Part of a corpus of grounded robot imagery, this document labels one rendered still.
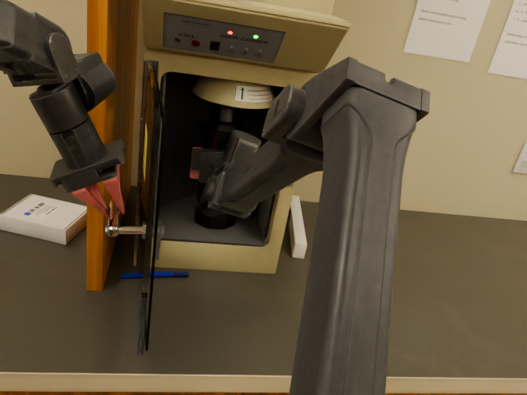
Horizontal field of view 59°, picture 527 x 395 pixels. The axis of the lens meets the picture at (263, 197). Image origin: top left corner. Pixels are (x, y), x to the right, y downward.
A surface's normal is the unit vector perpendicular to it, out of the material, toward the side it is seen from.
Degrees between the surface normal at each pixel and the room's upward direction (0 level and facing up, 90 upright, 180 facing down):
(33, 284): 0
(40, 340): 0
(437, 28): 90
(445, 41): 90
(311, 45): 135
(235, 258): 90
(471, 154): 90
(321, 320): 75
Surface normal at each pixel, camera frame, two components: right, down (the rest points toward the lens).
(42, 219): 0.17, -0.89
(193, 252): 0.14, 0.45
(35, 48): 0.95, 0.01
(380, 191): 0.35, -0.31
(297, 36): -0.02, 0.95
